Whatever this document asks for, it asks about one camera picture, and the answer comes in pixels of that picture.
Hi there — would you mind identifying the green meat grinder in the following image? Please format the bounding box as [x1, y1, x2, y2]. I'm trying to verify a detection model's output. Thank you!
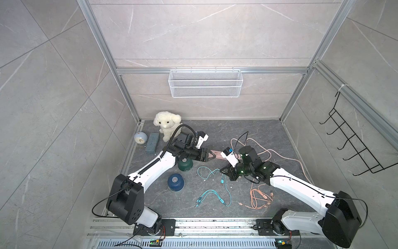
[178, 158, 193, 172]

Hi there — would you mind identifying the small globe ball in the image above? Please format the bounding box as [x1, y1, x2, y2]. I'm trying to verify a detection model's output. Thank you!
[134, 131, 148, 144]

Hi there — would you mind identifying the grey blue sponge block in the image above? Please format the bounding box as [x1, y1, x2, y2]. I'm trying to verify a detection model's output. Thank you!
[145, 132, 160, 154]

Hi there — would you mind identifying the blue meat grinder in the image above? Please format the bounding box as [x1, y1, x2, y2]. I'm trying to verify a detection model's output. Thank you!
[167, 173, 184, 192]

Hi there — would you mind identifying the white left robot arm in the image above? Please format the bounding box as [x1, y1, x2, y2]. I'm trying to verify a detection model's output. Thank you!
[103, 124, 216, 229]

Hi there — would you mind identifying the orange charging cable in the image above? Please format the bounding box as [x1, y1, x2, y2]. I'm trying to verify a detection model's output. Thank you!
[238, 183, 275, 210]

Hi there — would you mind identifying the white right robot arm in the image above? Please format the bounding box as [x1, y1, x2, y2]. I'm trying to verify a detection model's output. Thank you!
[220, 146, 364, 249]

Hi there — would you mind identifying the white wire mesh basket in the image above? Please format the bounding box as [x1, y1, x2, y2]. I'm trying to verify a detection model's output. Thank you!
[168, 69, 243, 98]

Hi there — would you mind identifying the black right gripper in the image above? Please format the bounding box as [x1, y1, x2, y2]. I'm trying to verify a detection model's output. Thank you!
[219, 160, 252, 181]

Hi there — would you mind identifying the black wire hook rack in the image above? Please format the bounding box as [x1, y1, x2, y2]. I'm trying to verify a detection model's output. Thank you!
[319, 91, 398, 176]

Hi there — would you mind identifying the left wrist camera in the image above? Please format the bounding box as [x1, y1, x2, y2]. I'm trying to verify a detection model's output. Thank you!
[195, 131, 208, 149]

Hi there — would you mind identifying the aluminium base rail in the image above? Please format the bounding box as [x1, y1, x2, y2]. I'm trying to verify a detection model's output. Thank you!
[82, 217, 337, 249]

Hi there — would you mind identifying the pink power strip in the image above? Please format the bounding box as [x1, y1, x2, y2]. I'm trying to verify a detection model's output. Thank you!
[211, 150, 227, 160]

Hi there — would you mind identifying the white plush dog toy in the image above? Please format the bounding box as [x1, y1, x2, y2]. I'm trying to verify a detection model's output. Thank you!
[153, 111, 182, 142]

